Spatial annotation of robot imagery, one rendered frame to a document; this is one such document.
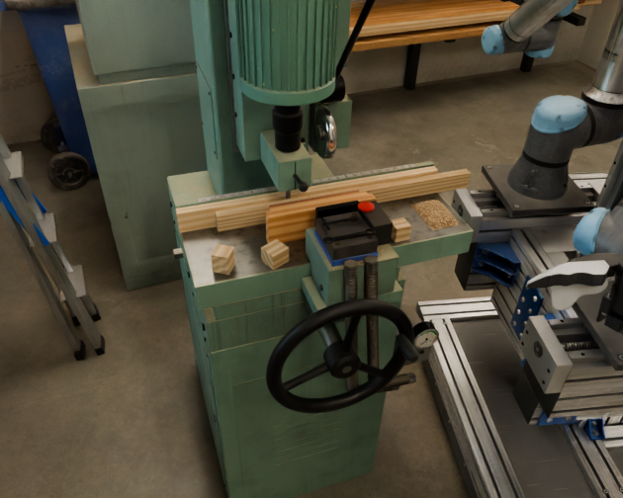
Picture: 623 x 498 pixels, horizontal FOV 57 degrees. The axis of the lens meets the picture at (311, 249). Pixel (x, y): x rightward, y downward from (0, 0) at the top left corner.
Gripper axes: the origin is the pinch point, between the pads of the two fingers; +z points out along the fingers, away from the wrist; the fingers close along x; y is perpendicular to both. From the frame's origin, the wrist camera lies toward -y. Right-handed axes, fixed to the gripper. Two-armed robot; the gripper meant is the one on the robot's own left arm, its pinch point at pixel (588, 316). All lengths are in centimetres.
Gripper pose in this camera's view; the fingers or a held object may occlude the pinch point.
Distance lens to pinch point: 62.4
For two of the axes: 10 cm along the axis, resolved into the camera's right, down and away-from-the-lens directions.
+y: 0.5, 8.4, 5.4
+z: -8.4, 3.3, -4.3
